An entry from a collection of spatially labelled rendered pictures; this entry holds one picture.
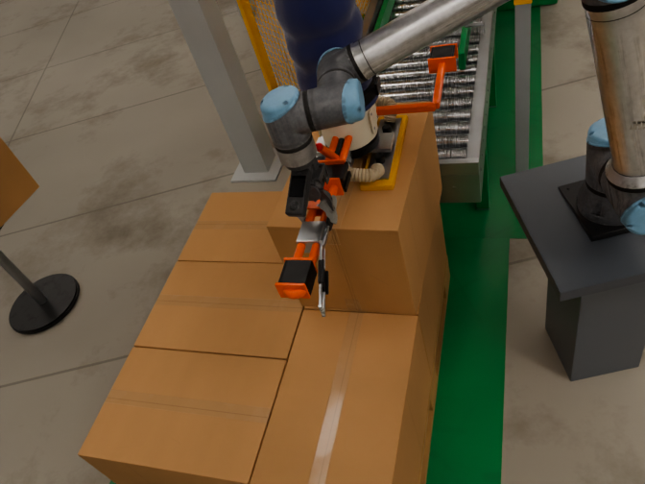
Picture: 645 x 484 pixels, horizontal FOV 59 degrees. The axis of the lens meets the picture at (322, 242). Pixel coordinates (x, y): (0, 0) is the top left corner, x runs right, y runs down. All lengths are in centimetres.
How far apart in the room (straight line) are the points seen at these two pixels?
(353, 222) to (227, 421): 72
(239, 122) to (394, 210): 181
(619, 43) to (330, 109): 57
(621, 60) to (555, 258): 63
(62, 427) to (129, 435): 96
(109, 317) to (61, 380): 38
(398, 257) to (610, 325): 81
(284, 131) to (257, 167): 222
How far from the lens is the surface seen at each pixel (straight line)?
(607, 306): 203
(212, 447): 183
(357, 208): 165
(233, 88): 316
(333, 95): 123
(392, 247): 162
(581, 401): 234
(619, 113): 139
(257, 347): 194
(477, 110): 253
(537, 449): 224
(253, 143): 335
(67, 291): 342
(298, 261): 135
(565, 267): 171
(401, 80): 297
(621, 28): 127
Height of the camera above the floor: 206
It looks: 45 degrees down
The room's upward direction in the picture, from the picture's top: 20 degrees counter-clockwise
